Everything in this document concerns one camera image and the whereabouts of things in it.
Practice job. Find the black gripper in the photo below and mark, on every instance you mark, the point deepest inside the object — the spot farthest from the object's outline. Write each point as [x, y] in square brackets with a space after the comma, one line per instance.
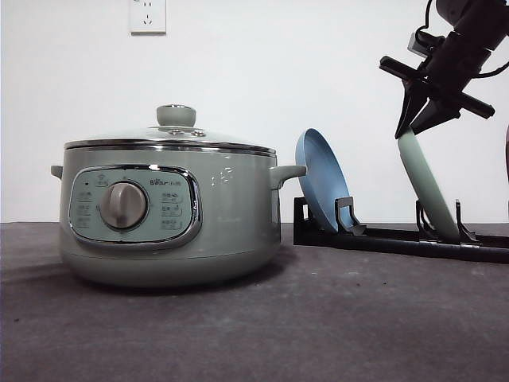
[447, 73]

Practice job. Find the green plate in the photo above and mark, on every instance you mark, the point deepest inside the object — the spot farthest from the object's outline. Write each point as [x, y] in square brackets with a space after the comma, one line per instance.
[431, 189]

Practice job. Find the glass pot lid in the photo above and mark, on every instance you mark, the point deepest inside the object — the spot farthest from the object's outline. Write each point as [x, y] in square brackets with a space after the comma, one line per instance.
[176, 132]

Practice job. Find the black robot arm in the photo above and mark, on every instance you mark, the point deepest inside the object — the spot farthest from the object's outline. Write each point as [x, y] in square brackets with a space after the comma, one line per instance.
[484, 23]

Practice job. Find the blue plate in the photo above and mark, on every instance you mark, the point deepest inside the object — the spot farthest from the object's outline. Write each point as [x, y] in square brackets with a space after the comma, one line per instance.
[325, 181]

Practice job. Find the black plate rack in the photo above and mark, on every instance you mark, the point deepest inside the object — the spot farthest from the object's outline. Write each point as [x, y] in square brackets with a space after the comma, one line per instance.
[350, 233]

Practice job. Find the green electric steamer pot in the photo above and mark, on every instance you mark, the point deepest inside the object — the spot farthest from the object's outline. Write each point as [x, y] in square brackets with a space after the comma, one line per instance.
[170, 217]

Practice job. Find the grey table mat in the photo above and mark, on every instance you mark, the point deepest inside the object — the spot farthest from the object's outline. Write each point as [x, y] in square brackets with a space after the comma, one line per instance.
[316, 313]

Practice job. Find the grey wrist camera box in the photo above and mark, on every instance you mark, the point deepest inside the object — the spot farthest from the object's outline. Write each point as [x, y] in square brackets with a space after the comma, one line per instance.
[415, 46]

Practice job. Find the white wall socket left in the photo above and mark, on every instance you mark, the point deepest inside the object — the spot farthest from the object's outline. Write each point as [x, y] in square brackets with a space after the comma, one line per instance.
[148, 18]

